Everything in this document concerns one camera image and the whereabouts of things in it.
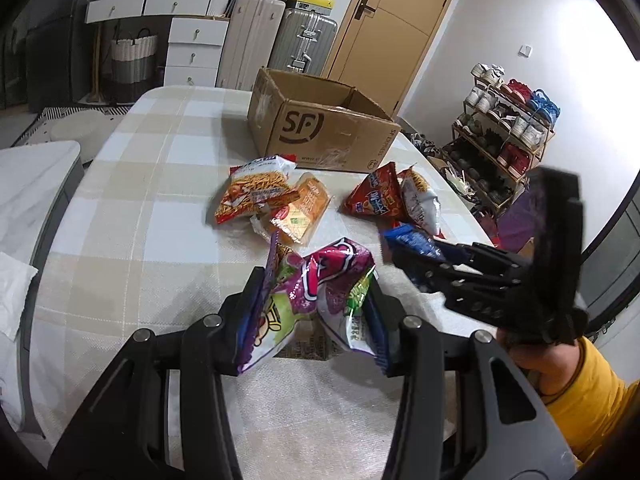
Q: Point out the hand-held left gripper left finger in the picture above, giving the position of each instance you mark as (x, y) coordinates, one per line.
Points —
(252, 305)

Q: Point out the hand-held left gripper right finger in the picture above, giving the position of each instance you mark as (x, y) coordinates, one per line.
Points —
(376, 327)

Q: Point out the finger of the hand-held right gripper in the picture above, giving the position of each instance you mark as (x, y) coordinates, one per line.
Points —
(480, 255)
(450, 285)

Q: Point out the blue snack packet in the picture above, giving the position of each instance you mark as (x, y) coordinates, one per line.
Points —
(412, 240)

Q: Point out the purple snack bag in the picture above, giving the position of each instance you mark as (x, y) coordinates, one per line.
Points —
(325, 270)

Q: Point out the red white noodle snack bag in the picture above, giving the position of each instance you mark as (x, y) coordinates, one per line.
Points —
(250, 190)

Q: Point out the cardboard box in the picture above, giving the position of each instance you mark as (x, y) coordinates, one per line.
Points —
(320, 130)

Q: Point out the person's right forearm yellow sleeve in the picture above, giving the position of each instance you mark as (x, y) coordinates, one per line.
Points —
(595, 405)

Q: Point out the person's right hand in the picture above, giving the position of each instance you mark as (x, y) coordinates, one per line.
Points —
(547, 365)

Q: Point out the small brown snack packet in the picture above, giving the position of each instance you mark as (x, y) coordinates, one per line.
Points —
(307, 346)

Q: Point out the white bin with sticks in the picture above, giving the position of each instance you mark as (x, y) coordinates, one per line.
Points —
(460, 180)

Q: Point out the white orange snack bag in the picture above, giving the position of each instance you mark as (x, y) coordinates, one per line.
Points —
(420, 205)

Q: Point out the wooden shoe rack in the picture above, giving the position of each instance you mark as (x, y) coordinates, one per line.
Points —
(500, 160)

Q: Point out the orange snack packet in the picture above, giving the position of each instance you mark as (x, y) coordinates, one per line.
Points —
(300, 210)

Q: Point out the red snack bag blue label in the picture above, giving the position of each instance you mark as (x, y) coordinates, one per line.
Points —
(372, 195)

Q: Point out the collection of shoes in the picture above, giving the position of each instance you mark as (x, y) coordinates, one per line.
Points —
(520, 125)

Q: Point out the beige checked tablecloth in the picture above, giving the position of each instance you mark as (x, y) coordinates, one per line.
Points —
(150, 210)

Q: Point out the white tissue paper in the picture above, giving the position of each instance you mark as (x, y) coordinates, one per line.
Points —
(12, 295)

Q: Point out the white marble side table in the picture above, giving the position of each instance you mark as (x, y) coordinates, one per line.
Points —
(35, 200)

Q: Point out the round grey stool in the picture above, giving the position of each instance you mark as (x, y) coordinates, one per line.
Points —
(80, 132)

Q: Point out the wooden door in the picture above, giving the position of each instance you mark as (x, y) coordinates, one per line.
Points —
(395, 25)

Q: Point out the white drawer cabinet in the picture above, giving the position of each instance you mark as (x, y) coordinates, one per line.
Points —
(192, 50)

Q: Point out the beige suitcase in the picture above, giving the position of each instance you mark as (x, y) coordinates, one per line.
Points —
(250, 40)

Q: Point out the grey white woven basket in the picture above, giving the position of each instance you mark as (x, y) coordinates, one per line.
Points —
(132, 65)

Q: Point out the silver suitcase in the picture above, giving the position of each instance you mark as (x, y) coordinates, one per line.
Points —
(305, 40)

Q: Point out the patterned rug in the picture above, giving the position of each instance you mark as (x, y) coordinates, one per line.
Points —
(35, 130)

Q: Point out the yellow shoe box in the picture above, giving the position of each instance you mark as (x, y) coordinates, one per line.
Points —
(312, 4)

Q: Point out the dark grey fridge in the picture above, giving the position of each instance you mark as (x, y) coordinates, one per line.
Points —
(85, 35)

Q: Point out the white light switch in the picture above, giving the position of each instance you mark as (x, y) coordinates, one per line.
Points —
(526, 50)

